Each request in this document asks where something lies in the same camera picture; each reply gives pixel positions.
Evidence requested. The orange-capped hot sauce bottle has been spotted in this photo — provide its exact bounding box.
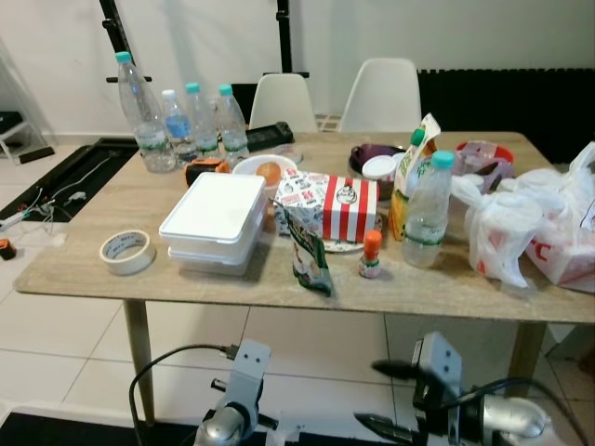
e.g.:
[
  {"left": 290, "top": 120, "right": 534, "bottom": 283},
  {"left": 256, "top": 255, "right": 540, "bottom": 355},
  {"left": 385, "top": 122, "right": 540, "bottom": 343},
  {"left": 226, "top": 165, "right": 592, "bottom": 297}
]
[{"left": 359, "top": 229, "right": 384, "bottom": 281}]

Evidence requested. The green white snack pouch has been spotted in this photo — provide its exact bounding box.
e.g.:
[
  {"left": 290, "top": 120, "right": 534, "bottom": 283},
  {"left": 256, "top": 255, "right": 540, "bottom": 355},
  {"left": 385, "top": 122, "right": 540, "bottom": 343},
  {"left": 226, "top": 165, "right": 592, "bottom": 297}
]
[{"left": 282, "top": 203, "right": 334, "bottom": 298}]

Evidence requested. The beige masking tape roll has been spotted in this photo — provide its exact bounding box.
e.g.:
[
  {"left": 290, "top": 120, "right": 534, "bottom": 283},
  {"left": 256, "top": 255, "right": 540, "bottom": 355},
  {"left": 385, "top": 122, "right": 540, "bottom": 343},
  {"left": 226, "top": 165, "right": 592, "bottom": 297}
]
[{"left": 99, "top": 230, "right": 157, "bottom": 277}]

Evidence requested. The medium teal-capped water bottle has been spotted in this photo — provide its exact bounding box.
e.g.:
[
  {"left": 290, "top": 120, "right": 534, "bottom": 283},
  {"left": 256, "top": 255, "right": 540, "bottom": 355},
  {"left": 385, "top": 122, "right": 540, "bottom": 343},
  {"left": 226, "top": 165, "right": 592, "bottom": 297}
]
[{"left": 402, "top": 150, "right": 456, "bottom": 270}]

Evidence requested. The red white striped food box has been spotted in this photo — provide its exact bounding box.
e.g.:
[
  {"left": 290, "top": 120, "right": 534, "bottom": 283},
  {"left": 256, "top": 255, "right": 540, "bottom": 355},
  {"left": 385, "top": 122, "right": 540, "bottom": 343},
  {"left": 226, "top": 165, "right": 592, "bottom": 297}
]
[{"left": 272, "top": 171, "right": 380, "bottom": 244}]

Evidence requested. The white foam food box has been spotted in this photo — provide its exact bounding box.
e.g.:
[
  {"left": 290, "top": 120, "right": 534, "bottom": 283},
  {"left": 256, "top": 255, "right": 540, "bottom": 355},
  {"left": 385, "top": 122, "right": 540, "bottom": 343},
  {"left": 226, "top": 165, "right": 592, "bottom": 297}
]
[{"left": 158, "top": 172, "right": 271, "bottom": 277}]

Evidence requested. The knotted white plastic bag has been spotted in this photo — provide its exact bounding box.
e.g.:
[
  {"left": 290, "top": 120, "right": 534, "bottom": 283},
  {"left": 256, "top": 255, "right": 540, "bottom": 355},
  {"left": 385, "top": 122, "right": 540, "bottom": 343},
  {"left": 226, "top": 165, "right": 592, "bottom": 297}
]
[{"left": 451, "top": 172, "right": 549, "bottom": 289}]

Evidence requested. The yellow green drink pouch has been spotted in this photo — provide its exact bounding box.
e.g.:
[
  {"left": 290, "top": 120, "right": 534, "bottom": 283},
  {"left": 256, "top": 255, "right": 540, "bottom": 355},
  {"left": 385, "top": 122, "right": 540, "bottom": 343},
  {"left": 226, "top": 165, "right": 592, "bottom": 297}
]
[{"left": 389, "top": 113, "right": 443, "bottom": 243}]

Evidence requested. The white round lid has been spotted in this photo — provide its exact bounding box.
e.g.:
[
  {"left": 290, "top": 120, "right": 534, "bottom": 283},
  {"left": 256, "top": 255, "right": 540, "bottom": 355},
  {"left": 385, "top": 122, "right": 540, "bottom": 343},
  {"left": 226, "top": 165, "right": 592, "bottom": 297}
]
[{"left": 361, "top": 154, "right": 406, "bottom": 181}]

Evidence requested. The light wooden dining table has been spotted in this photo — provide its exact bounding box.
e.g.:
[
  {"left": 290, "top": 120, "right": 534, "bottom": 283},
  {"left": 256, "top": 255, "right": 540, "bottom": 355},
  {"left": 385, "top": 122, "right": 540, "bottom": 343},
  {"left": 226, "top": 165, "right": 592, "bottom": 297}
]
[{"left": 14, "top": 130, "right": 595, "bottom": 424}]

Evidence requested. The orange black small device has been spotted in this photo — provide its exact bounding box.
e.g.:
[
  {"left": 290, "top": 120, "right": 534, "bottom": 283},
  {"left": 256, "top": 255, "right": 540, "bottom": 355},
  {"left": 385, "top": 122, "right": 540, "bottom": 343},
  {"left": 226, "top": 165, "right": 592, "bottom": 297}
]
[{"left": 184, "top": 158, "right": 231, "bottom": 187}]

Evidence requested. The white red-print plastic bag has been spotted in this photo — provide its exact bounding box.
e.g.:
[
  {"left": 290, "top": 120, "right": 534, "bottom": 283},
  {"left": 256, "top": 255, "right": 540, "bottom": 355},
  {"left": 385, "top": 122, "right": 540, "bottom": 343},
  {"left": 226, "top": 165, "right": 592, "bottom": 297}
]
[{"left": 507, "top": 141, "right": 595, "bottom": 295}]

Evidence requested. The white fruit bowl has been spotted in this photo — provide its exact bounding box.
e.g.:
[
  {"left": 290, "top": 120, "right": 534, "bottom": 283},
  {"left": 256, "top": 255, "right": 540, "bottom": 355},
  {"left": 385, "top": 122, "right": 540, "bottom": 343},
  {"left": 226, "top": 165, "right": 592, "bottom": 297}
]
[{"left": 231, "top": 154, "right": 298, "bottom": 191}]

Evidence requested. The orange fruit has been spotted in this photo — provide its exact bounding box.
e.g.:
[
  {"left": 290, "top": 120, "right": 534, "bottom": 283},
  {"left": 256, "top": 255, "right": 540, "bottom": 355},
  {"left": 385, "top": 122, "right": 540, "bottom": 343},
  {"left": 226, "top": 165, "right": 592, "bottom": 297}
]
[{"left": 256, "top": 162, "right": 284, "bottom": 185}]

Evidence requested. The purple bowl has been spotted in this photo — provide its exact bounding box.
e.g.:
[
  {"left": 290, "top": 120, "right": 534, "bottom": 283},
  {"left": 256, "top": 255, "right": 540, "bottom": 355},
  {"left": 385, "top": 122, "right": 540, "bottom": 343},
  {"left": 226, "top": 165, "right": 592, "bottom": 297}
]
[{"left": 349, "top": 142, "right": 410, "bottom": 177}]

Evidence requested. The red bowl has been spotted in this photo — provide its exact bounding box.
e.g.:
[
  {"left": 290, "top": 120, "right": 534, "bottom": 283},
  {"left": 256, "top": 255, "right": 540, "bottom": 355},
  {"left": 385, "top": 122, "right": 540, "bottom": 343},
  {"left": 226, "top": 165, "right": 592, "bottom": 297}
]
[{"left": 454, "top": 140, "right": 515, "bottom": 182}]

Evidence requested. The black rectangular remote device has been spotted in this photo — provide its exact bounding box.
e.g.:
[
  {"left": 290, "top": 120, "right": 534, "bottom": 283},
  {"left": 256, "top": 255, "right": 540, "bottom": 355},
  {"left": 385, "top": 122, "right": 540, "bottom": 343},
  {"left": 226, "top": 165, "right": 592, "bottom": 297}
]
[{"left": 245, "top": 122, "right": 297, "bottom": 154}]

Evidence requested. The black exercise floor mat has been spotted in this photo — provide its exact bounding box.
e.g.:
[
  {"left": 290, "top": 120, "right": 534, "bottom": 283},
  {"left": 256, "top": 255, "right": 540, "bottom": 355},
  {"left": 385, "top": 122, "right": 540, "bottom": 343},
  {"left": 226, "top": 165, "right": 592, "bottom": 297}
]
[{"left": 20, "top": 138, "right": 140, "bottom": 224}]

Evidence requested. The small blue-label water bottle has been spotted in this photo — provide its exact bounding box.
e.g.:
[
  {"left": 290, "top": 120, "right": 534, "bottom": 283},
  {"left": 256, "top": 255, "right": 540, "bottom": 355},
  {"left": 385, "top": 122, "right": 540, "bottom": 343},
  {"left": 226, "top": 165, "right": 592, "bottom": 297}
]
[{"left": 161, "top": 89, "right": 198, "bottom": 166}]

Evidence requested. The small clear water bottle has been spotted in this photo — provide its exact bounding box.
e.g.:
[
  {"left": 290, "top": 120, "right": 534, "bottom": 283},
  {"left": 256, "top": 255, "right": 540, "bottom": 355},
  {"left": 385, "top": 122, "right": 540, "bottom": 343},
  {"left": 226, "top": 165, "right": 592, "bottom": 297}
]
[
  {"left": 217, "top": 85, "right": 251, "bottom": 161},
  {"left": 184, "top": 83, "right": 222, "bottom": 159}
]

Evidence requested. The large clear water bottle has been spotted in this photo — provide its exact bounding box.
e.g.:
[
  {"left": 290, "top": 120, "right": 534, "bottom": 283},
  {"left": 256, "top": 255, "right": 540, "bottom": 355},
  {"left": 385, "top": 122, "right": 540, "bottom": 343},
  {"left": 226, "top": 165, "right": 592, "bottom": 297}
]
[{"left": 115, "top": 51, "right": 178, "bottom": 175}]

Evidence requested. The white plastic chair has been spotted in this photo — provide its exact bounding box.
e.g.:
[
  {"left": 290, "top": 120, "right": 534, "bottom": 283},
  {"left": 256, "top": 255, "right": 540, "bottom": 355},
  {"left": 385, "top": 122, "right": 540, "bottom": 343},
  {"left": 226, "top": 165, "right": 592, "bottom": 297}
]
[
  {"left": 249, "top": 73, "right": 319, "bottom": 134},
  {"left": 338, "top": 58, "right": 422, "bottom": 134}
]

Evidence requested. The white step stool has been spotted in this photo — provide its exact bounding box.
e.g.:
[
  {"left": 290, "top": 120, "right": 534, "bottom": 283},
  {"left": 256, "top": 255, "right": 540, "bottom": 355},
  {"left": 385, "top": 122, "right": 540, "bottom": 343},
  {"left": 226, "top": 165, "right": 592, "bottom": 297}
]
[{"left": 0, "top": 111, "right": 52, "bottom": 166}]

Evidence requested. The upright black metal stand pole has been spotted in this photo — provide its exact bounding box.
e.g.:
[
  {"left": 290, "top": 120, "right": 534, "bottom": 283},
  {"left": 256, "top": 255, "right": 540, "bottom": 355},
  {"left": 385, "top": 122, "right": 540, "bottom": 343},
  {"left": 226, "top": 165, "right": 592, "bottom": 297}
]
[{"left": 263, "top": 0, "right": 310, "bottom": 79}]

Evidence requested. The slanted black metal stand pole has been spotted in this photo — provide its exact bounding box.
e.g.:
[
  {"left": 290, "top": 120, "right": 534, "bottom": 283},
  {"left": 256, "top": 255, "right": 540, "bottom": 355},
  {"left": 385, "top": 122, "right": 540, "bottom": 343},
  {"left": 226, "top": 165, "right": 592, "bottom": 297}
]
[{"left": 98, "top": 0, "right": 150, "bottom": 85}]

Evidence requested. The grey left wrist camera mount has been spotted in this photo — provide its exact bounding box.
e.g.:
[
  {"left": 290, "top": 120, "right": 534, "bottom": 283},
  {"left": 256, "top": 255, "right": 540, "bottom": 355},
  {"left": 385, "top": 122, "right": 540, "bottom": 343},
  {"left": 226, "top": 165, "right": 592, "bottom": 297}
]
[{"left": 216, "top": 339, "right": 272, "bottom": 419}]

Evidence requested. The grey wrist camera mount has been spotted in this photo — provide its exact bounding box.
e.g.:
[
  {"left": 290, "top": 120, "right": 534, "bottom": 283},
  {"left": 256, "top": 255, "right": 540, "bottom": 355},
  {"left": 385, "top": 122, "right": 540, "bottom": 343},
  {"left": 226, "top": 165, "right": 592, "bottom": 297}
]
[
  {"left": 216, "top": 339, "right": 272, "bottom": 419},
  {"left": 411, "top": 332, "right": 464, "bottom": 414}
]

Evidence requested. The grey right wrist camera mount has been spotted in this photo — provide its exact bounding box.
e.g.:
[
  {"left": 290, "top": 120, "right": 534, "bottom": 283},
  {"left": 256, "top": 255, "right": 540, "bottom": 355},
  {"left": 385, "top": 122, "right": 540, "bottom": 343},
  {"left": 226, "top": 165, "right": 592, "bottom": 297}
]
[{"left": 411, "top": 332, "right": 464, "bottom": 414}]

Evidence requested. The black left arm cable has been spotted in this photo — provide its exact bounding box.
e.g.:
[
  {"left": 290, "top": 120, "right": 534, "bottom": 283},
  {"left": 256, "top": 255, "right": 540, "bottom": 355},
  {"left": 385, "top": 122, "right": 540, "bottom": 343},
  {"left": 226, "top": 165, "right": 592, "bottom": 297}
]
[{"left": 128, "top": 344, "right": 241, "bottom": 446}]

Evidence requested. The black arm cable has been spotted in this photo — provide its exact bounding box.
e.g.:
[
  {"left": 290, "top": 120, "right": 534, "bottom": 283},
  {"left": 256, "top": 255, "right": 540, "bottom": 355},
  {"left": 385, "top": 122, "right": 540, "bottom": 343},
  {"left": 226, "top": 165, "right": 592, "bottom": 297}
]
[
  {"left": 442, "top": 376, "right": 588, "bottom": 446},
  {"left": 128, "top": 344, "right": 241, "bottom": 446}
]

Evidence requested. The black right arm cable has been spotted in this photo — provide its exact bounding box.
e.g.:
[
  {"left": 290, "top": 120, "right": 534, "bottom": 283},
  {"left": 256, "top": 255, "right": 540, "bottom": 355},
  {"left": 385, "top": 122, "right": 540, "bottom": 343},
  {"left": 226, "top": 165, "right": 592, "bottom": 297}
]
[{"left": 442, "top": 376, "right": 588, "bottom": 446}]

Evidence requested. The white floor cable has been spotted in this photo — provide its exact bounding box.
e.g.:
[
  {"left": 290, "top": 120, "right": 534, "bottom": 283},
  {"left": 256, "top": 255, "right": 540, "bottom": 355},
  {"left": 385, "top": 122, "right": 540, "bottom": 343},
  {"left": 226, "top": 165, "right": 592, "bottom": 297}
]
[{"left": 0, "top": 177, "right": 89, "bottom": 233}]

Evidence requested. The black foam wall panel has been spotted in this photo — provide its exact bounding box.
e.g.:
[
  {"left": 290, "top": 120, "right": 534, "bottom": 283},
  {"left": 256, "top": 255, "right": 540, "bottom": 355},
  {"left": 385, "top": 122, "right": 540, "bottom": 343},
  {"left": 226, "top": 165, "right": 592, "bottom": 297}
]
[{"left": 416, "top": 68, "right": 595, "bottom": 166}]

